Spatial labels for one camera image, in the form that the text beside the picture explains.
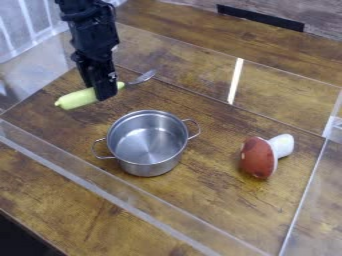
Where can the black bar on table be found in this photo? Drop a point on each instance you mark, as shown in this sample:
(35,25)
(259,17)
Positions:
(262,18)

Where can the stainless steel pot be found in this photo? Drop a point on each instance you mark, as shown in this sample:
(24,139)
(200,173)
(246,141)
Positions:
(145,140)

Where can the clear acrylic barrier wall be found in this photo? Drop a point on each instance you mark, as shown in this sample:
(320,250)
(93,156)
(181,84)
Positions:
(206,209)

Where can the brown cap toy mushroom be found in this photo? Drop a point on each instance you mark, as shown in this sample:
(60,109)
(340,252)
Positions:
(259,154)

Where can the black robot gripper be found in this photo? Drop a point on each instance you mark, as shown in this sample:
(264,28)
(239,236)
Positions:
(93,38)

